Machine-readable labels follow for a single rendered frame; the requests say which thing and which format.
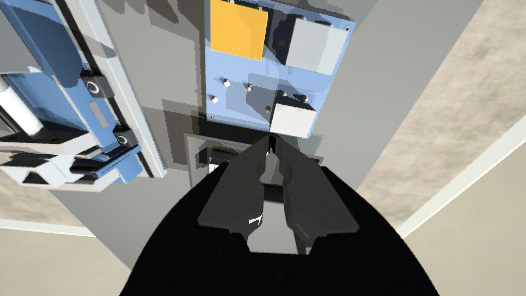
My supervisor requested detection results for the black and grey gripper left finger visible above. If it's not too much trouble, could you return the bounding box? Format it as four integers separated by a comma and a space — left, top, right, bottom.
119, 135, 271, 296

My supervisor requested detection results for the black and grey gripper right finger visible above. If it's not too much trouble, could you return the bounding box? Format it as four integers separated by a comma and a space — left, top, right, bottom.
271, 135, 440, 296

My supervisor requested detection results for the white rectangular block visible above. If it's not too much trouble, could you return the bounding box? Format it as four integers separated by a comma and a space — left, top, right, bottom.
269, 98, 317, 138

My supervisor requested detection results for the yellow brass block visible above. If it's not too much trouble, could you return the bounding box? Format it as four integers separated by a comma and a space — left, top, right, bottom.
211, 0, 268, 61

